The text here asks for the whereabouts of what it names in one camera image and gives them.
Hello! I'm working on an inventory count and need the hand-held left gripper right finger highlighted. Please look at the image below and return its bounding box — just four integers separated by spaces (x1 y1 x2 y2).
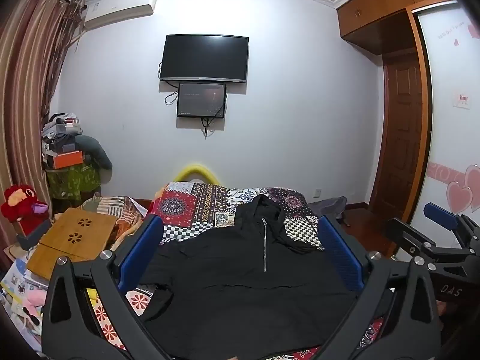
315 214 441 360

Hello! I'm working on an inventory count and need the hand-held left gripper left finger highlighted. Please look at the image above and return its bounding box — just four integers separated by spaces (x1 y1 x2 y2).
42 214 177 360

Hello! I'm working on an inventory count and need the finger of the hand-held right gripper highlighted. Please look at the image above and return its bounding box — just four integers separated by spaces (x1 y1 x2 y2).
424 202 480 248
389 217 474 271

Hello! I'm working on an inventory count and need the black zip hooded jacket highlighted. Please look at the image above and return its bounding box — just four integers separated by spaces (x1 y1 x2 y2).
140 194 361 360

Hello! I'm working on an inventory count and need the pile of clothes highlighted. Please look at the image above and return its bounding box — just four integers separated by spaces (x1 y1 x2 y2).
40 112 84 158

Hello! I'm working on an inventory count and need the orange striped blanket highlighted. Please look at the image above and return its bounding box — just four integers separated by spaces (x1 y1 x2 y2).
79 194 152 250

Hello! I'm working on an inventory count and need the dark grey cloth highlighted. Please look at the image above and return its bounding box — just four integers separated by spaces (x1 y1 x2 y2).
307 195 348 227

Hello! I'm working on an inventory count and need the patchwork patterned bedspread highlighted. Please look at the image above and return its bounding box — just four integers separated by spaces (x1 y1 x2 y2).
92 182 387 360

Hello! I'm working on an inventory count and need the wooden lap desk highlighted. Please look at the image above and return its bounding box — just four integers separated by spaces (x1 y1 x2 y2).
26 207 118 281

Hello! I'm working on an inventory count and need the brown wooden door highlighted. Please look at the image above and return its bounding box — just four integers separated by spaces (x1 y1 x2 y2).
369 54 430 229

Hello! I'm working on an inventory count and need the green patterned cloth cabinet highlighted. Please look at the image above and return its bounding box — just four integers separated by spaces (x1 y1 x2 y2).
46 164 101 200

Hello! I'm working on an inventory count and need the grey box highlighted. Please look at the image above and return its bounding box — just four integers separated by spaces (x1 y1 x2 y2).
17 218 52 251

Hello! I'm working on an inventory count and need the orange box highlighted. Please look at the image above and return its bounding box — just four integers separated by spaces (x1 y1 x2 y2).
52 150 84 169

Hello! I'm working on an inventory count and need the pile of papers and books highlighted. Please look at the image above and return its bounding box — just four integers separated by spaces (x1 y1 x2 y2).
0 247 53 350

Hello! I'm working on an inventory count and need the red plush toy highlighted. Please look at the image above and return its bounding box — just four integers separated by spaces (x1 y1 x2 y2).
0 184 49 230

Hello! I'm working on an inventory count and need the striped brown curtain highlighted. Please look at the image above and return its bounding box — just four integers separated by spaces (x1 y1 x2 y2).
0 0 85 267

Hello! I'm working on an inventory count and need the white air conditioner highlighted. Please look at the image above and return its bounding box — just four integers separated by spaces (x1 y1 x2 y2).
82 0 159 30

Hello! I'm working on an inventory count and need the small black wall monitor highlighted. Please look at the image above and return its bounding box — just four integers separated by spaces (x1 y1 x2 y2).
176 82 228 119

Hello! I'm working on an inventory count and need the black wall television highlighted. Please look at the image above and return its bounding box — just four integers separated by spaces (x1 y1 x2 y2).
159 34 250 84

